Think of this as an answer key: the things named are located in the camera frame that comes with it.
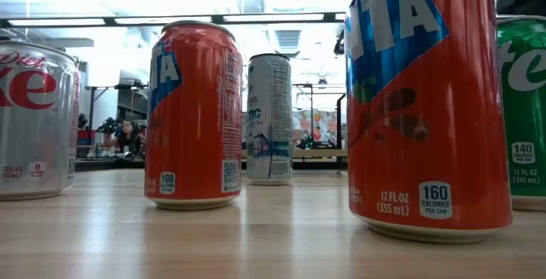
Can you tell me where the ceiling air vent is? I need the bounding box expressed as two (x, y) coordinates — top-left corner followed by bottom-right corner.
(275, 29), (302, 53)

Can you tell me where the person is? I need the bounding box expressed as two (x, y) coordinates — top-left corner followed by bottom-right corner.
(111, 119), (147, 156)

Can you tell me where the white Celsius Arctic slim can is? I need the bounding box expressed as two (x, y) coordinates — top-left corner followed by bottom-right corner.
(246, 52), (294, 187)

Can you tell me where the black table frame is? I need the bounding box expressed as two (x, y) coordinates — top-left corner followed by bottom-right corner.
(75, 159), (349, 171)

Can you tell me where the black metal shelf stand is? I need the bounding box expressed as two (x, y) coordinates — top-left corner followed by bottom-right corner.
(335, 92), (347, 171)

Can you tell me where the silver Diet Coke can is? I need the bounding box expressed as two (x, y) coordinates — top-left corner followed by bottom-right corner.
(0, 39), (82, 202)

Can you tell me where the orange Fanta can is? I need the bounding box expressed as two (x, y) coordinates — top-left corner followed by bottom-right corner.
(344, 0), (514, 245)
(143, 20), (244, 211)

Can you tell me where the green Sprite can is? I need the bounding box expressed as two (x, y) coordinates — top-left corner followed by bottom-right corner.
(496, 15), (546, 212)

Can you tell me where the colourful patterned object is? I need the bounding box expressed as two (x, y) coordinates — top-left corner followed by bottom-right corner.
(293, 107), (339, 150)

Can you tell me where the dark hanging fixture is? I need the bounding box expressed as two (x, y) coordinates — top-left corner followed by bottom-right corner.
(334, 26), (347, 57)

